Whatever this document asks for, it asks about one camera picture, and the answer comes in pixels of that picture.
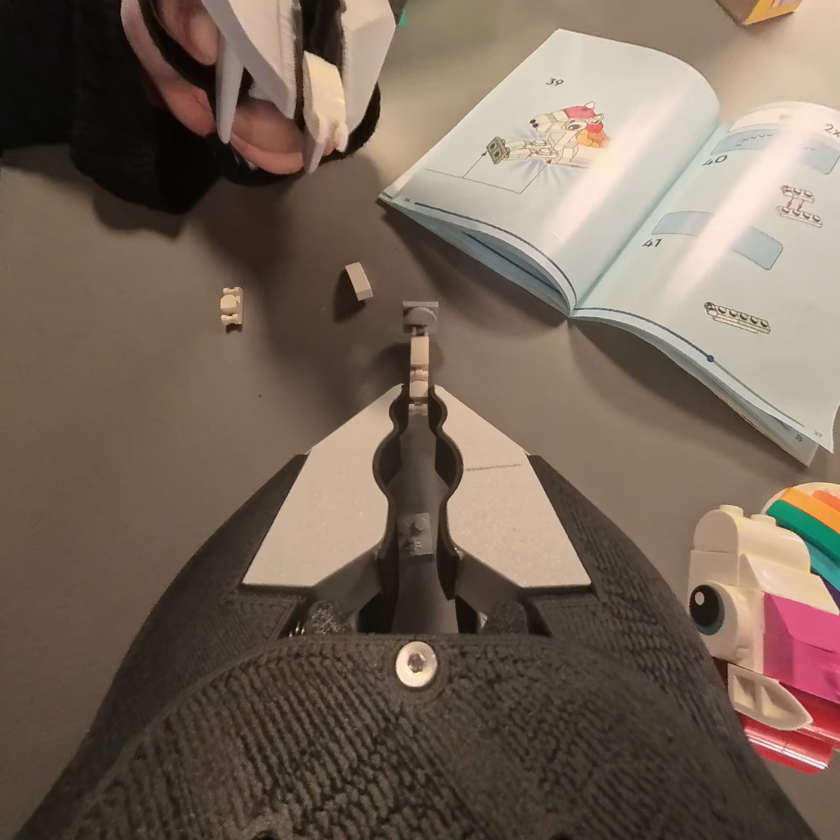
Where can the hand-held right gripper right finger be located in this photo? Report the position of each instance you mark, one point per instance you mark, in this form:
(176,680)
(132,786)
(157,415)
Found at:
(512,525)

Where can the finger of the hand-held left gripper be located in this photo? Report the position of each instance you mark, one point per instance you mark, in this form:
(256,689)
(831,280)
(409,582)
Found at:
(256,52)
(367,46)

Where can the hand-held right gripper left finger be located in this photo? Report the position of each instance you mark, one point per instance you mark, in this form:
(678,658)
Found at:
(321,518)

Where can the white lego leg piece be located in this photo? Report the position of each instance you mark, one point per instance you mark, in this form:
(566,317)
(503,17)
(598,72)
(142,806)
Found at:
(325,105)

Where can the white and grey lego leg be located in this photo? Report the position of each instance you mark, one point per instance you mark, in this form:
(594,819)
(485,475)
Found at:
(418,354)

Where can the person's left forearm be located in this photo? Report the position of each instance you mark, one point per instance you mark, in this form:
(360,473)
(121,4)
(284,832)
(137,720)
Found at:
(65,79)

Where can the small grey lego plate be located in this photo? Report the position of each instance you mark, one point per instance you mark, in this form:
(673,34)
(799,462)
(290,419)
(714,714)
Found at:
(415,535)

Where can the small white lego clip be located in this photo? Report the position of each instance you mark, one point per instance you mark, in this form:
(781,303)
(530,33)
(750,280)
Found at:
(232,307)

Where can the white lego slope brick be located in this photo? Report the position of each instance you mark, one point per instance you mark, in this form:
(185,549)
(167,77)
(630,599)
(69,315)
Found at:
(359,282)

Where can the round rainbow lego plate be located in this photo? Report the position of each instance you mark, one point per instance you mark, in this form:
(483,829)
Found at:
(807,518)

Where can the colourful lego set box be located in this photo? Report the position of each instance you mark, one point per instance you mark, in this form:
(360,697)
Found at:
(761,10)

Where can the person's left hand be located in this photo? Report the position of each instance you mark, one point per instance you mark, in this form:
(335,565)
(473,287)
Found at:
(190,98)

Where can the open blue instruction booklet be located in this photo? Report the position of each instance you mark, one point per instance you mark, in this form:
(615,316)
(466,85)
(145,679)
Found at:
(623,197)

